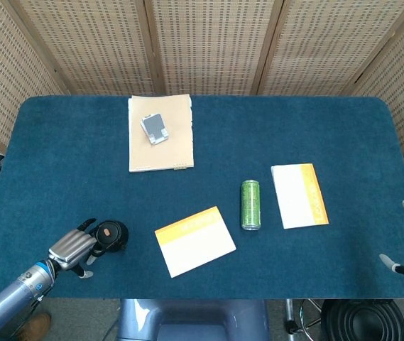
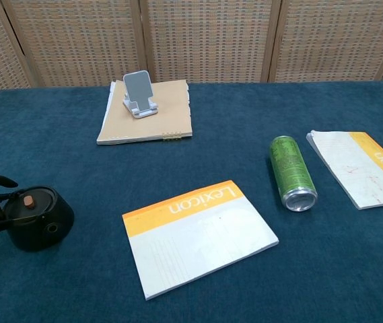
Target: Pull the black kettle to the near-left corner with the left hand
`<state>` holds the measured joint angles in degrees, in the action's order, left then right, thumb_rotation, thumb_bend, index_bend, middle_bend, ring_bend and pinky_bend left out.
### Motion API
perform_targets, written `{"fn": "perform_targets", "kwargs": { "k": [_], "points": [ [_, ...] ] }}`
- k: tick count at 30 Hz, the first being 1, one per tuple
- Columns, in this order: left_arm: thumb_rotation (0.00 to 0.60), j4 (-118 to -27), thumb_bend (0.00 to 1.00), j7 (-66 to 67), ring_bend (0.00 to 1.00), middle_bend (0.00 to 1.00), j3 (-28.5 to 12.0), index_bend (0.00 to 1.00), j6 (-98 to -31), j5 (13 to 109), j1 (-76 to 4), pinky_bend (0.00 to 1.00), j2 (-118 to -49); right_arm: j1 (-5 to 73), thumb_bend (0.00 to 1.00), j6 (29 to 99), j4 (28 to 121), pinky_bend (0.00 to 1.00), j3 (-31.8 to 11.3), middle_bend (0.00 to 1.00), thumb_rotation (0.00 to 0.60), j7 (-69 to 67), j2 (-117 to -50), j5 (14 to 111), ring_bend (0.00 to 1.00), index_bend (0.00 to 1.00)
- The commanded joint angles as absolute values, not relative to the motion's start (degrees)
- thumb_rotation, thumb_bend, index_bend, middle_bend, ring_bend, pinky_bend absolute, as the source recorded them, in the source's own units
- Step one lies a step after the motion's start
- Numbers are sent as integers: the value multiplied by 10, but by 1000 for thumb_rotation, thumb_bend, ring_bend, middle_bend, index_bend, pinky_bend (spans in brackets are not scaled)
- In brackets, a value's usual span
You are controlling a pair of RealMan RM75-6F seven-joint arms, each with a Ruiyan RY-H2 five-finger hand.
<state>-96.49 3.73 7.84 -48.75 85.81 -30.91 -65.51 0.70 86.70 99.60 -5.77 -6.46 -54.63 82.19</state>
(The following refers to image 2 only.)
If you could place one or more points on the small black teapot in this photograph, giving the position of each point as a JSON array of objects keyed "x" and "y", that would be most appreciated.
[{"x": 43, "y": 232}]

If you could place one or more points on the white grey phone stand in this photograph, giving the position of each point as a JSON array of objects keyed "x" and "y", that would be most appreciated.
[{"x": 138, "y": 87}]

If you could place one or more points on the brown cover spiral notebook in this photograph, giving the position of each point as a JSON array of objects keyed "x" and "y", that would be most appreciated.
[{"x": 167, "y": 111}]

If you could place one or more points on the orange white Lexicon notepad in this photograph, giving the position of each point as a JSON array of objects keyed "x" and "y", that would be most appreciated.
[
  {"x": 352, "y": 165},
  {"x": 198, "y": 245}
]

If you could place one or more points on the blue table cloth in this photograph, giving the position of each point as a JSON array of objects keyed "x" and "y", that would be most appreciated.
[{"x": 231, "y": 141}]

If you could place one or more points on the woven wooden folding screen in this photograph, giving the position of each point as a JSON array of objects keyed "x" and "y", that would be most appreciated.
[{"x": 211, "y": 37}]

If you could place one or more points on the green drink can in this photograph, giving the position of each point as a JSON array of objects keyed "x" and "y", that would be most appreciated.
[{"x": 290, "y": 168}]

